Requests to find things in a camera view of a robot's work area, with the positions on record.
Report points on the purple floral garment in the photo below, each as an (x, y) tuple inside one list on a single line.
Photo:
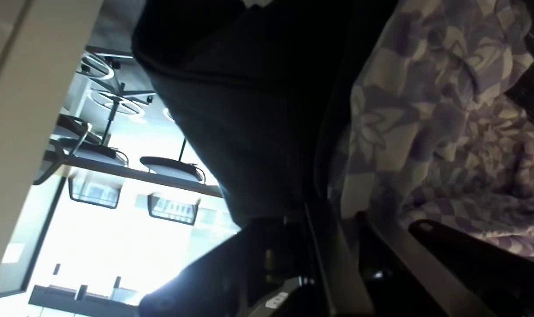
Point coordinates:
[(443, 116)]

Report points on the black mesh office stool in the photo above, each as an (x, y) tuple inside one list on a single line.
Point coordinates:
[(96, 146)]

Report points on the open laptop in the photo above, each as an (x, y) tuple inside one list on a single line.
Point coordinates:
[(94, 190), (173, 210)]

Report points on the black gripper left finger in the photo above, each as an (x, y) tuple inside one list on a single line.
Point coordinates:
[(330, 264)]

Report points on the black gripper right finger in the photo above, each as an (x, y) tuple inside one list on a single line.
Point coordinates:
[(430, 275)]

